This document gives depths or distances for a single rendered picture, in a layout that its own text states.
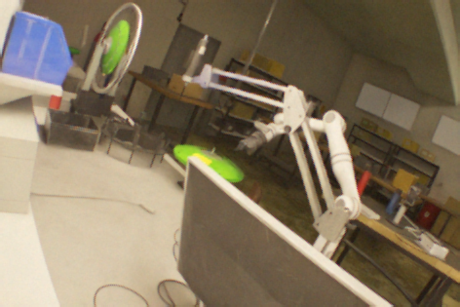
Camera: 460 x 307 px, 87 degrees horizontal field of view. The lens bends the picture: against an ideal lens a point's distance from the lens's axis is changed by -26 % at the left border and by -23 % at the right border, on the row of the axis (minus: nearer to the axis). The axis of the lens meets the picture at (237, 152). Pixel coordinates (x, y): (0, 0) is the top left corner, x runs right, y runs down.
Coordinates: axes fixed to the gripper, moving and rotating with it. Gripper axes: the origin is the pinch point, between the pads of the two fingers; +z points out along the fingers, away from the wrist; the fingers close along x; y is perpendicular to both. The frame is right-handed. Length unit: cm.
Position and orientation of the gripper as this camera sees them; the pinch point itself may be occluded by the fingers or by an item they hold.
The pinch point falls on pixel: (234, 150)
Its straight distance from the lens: 141.3
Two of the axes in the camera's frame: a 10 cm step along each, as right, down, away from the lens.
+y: 0.2, 7.7, 6.3
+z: -6.9, 4.7, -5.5
